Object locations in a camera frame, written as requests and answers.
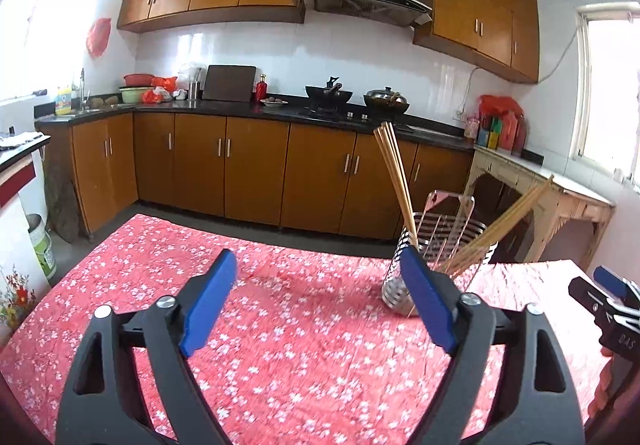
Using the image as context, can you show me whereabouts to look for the wooden lower kitchen cabinets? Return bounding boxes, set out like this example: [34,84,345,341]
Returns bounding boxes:
[41,111,477,244]

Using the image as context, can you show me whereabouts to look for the wooden chopsticks bundle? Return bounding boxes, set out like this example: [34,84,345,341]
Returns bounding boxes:
[374,129,417,248]

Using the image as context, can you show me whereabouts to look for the green basin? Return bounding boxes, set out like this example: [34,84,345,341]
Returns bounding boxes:
[118,85,152,104]

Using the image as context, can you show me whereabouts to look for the yellow dish soap bottle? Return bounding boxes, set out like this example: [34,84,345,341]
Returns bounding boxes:
[54,85,73,116]

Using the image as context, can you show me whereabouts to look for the red floral tablecloth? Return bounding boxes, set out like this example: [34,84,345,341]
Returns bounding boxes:
[0,213,617,445]

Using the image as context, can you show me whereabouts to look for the black wok with handle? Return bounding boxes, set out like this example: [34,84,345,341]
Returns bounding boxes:
[305,75,354,112]

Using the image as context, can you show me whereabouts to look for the window above sink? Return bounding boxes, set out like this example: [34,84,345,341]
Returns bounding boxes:
[0,0,109,104]

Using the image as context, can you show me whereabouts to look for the colourful box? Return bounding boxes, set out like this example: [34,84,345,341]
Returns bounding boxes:
[476,117,501,149]

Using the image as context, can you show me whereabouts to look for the red plastic bag with bottles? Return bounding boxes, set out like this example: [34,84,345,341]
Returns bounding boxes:
[478,94,527,153]

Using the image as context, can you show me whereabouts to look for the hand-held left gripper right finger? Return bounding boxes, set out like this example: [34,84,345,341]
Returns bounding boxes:
[399,246,587,445]

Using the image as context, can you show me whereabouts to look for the white plastic bucket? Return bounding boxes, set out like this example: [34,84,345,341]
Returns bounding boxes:
[27,213,59,282]

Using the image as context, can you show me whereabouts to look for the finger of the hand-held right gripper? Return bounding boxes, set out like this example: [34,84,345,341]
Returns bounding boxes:
[593,266,640,300]
[568,276,640,326]

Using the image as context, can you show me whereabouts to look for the wooden chopstick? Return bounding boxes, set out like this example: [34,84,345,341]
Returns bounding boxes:
[384,121,420,248]
[442,179,554,275]
[379,124,418,248]
[449,183,555,277]
[389,124,421,246]
[439,177,553,273]
[436,176,551,271]
[445,181,555,276]

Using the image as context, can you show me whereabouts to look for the window beside side table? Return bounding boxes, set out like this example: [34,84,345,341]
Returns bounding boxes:
[574,1,640,177]

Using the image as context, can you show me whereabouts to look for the red plastic bag hanging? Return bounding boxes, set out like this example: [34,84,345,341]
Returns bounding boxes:
[85,17,112,59]

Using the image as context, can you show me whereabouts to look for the dark cutting board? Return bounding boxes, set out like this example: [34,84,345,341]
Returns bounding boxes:
[202,65,257,102]

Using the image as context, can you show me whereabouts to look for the brown sack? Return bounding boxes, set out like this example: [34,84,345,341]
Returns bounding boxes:
[44,159,82,244]

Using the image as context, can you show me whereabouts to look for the person's right hand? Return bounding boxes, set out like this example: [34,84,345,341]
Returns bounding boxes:
[588,346,615,420]

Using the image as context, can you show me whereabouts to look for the white wall cable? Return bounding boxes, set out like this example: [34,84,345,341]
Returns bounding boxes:
[460,22,582,120]

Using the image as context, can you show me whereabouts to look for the white plastic bag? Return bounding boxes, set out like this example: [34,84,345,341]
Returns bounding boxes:
[177,61,207,84]

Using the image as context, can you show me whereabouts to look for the steel wire chopstick holder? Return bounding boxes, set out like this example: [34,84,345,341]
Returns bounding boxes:
[381,191,502,318]

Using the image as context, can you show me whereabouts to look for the black wok with lid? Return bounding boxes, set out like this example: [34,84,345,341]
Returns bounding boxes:
[363,86,410,115]

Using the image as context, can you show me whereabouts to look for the beige side table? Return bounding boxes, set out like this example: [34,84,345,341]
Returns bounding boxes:
[464,144,617,267]

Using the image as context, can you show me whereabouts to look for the red plastic bag on countertop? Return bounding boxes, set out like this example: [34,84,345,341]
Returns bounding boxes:
[141,76,179,104]

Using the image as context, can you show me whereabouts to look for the gas stove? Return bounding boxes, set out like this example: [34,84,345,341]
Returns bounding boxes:
[292,105,416,124]

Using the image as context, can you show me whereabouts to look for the white appliance with flower print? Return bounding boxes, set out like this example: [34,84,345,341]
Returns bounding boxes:
[0,170,52,333]

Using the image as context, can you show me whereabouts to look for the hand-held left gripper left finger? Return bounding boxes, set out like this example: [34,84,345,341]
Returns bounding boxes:
[55,248,239,445]

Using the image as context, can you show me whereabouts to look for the black kitchen countertop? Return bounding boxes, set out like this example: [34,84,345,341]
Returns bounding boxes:
[34,96,477,152]

